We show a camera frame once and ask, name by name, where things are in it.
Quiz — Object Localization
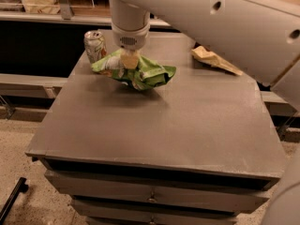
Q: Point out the brown yellow chip bag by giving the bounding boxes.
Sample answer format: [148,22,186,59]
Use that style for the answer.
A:
[191,46,243,76]

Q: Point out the black bar left floor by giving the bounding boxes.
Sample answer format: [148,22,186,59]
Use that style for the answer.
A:
[0,177,29,225]

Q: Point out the grey metal bracket left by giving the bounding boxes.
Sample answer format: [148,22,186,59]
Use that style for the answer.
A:
[58,0,73,20]

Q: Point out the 7up soda can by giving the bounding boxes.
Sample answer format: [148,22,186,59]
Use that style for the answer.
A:
[83,30,107,64]

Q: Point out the upper drawer with knob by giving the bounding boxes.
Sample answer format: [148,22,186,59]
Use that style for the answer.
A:
[45,170,268,213]

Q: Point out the green rice chip bag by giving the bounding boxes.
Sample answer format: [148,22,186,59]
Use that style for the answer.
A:
[91,49,176,91]

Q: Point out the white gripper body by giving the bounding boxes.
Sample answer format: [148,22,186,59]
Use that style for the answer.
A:
[112,24,150,51]

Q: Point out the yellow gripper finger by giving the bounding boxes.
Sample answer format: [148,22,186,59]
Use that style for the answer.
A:
[120,50,140,69]

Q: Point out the grey drawer cabinet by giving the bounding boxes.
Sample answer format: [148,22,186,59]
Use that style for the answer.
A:
[25,29,289,225]

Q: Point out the lower drawer with knob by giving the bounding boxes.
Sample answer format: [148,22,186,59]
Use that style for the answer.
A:
[71,200,236,225]

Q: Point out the drawer with knob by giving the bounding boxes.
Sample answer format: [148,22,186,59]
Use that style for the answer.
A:
[45,170,268,213]
[71,200,236,225]

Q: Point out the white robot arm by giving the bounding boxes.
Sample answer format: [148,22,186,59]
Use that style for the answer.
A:
[114,0,300,111]

